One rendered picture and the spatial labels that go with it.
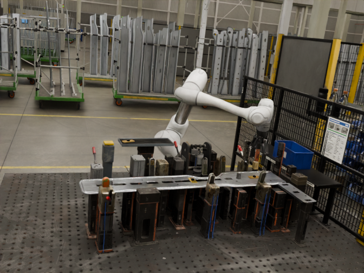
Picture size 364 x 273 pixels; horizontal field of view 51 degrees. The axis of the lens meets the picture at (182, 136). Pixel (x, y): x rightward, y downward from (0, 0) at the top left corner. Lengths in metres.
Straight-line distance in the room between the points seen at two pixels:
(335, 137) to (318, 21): 7.42
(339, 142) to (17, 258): 2.14
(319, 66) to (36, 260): 3.60
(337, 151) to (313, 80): 1.98
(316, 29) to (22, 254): 8.89
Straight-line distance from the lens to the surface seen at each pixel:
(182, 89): 2.71
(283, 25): 9.38
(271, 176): 2.80
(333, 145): 2.91
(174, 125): 3.19
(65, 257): 2.24
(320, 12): 10.18
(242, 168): 2.81
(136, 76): 9.35
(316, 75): 4.72
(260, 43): 10.66
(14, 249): 2.34
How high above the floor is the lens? 1.94
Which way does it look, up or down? 16 degrees down
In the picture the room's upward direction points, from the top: 6 degrees clockwise
